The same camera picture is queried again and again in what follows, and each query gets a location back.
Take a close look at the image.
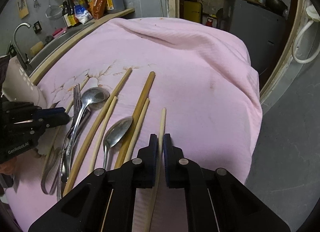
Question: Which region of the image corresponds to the dark soy sauce bottle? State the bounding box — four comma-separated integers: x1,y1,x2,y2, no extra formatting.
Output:
62,0,72,28

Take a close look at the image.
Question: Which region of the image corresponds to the pale wooden chopstick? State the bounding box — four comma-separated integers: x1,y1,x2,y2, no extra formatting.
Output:
144,108,167,232

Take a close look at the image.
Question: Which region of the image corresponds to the chrome sink faucet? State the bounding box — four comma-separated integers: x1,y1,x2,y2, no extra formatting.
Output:
12,21,33,70

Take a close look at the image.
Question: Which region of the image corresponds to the yellow container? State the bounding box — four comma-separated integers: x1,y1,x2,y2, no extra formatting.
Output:
183,0,202,23

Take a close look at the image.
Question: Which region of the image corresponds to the white hose loop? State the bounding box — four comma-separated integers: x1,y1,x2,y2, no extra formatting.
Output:
291,4,320,64

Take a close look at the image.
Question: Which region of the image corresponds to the white utensil holder cup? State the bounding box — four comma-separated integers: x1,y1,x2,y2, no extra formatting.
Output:
2,57,47,109

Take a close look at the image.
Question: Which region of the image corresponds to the pink floral tablecloth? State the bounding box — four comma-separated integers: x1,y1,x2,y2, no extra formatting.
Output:
5,18,263,231

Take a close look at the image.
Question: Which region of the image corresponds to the hanging wire strainer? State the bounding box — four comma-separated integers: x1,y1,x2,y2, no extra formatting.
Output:
46,0,62,20

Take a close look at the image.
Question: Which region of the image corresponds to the orange snack bag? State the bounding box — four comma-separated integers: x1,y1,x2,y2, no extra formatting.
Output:
92,0,107,19

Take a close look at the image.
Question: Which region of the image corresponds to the steel fork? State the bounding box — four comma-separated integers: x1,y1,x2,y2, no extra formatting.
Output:
56,84,81,201

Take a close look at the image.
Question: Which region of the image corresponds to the white salt bag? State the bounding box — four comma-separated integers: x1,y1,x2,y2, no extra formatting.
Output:
74,5,93,24

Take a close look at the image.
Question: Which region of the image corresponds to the dark grey cabinet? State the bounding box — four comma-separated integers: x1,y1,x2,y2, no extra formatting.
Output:
224,0,286,74

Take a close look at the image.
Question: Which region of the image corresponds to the steel kitchen sink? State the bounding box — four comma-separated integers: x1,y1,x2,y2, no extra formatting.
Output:
28,22,94,71

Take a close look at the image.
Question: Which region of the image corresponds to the small steel spoon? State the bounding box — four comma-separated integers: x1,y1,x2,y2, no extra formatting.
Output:
103,116,133,170

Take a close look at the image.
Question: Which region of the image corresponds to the pale chopstick beside spoon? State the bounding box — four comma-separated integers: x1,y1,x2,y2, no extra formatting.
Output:
124,98,150,163

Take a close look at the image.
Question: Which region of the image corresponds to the black cooking pot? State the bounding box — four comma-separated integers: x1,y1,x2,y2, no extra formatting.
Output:
265,0,287,16

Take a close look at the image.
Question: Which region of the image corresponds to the large steel spoon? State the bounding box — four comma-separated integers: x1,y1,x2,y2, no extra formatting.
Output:
60,87,110,183

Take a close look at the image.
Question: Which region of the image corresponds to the wooden counter edge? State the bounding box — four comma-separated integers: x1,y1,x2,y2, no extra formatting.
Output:
29,8,136,86

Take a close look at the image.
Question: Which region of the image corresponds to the pale thin chopstick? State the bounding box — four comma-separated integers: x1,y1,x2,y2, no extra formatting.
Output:
88,96,118,174

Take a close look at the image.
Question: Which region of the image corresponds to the steel vegetable peeler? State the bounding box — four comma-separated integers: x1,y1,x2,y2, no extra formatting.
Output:
40,147,62,195

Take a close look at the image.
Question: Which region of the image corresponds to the dark brown bamboo chopstick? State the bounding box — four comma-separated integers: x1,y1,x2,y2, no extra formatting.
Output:
114,71,156,169

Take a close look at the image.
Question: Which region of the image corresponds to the long brown chopstick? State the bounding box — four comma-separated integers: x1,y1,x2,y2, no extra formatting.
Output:
62,68,132,196

